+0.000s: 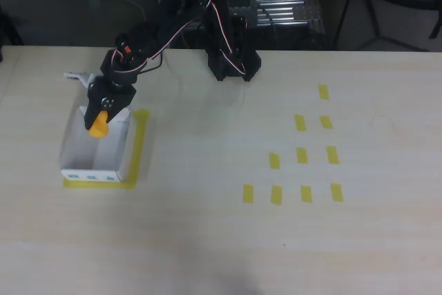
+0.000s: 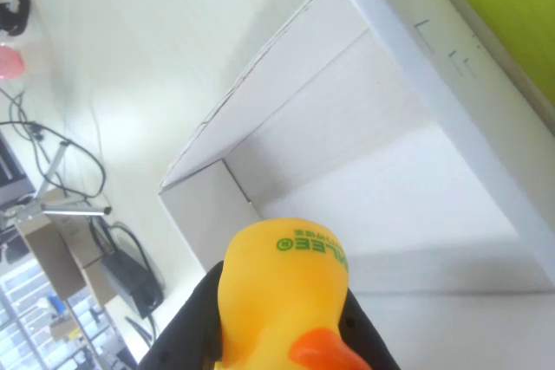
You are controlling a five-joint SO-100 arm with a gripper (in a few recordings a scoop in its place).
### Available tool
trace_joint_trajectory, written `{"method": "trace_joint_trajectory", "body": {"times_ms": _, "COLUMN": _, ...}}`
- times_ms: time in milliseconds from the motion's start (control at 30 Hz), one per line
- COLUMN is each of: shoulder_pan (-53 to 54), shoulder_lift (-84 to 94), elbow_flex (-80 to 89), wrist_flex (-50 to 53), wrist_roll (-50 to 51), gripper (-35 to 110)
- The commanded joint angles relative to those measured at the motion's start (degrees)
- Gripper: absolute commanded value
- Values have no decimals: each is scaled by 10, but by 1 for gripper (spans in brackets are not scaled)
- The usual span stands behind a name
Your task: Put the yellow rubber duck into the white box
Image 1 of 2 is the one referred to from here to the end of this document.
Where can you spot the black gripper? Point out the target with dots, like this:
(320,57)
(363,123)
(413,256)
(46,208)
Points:
(102,99)

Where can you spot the orange rubber duck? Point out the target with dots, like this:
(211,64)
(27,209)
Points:
(98,129)

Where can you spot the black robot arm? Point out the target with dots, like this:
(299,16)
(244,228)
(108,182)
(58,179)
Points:
(228,60)

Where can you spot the white cardboard box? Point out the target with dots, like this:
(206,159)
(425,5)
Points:
(103,157)

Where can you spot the dark clothed person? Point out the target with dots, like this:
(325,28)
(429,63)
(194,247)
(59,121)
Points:
(8,32)

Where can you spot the short yellow tape piece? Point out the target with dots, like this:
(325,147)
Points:
(306,194)
(300,122)
(336,192)
(302,155)
(248,193)
(326,122)
(332,155)
(324,92)
(276,195)
(274,160)

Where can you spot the aluminium profile rack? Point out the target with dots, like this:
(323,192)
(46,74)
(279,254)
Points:
(286,1)

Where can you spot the white gripper camera mount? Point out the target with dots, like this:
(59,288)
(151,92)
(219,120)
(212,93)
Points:
(83,77)

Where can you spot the black table leg frame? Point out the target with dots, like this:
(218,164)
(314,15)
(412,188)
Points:
(374,15)

